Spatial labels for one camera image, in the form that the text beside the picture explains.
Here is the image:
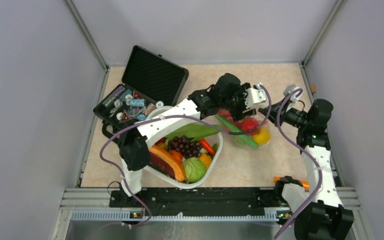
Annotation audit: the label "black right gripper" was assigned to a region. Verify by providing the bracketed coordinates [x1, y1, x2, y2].
[258, 97, 310, 128]

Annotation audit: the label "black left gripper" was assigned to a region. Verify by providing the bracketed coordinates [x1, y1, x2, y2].
[219, 82, 256, 122]

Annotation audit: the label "red toy bell pepper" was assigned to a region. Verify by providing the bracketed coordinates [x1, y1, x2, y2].
[240, 117, 260, 136]

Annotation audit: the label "clear zip top bag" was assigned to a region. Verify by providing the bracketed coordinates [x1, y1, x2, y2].
[215, 109, 271, 149]

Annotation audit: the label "green toy cucumber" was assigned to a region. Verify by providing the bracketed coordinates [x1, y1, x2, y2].
[215, 114, 259, 149]

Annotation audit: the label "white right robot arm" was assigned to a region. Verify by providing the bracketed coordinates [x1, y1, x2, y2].
[260, 84, 354, 240]

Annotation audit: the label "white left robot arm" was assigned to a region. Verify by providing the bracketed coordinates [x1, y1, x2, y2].
[118, 73, 270, 207]

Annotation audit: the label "green toy lettuce leaf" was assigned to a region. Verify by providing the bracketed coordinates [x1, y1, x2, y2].
[165, 123, 220, 144]

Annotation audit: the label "purple toy grapes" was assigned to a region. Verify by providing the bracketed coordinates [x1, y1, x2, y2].
[166, 135, 203, 159]

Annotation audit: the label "white plastic basket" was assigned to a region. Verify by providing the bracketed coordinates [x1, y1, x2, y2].
[144, 123, 224, 189]

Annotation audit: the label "orange marker pen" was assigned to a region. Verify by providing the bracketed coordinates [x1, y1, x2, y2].
[273, 176, 310, 191]

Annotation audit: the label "large green toy cabbage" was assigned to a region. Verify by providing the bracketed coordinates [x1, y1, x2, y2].
[181, 157, 207, 183]

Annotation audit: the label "black foam-lined case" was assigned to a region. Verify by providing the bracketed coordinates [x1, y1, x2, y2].
[93, 45, 189, 138]

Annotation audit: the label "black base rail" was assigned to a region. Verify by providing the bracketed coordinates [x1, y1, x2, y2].
[109, 187, 292, 219]

